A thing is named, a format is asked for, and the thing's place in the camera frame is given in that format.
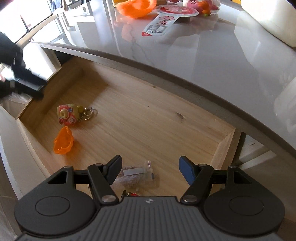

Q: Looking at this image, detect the red yellow toy camera keychain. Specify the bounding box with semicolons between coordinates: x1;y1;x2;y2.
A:
56;104;94;126

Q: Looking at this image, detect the orange plastic capsule half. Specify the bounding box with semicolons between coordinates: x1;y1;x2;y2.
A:
53;126;74;155

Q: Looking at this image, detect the red white paddle package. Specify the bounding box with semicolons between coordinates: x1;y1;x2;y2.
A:
142;4;199;37

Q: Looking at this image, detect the clear bag of small items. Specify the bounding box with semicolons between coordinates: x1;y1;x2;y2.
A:
111;161;155;190

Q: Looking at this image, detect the wooden drawer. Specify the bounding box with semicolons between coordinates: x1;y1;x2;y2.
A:
16;57;241;197

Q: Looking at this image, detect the white pink plush toy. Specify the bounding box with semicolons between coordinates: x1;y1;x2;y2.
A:
182;0;221;16

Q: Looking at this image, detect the white tissue box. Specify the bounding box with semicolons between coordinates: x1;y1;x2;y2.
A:
241;0;295;48

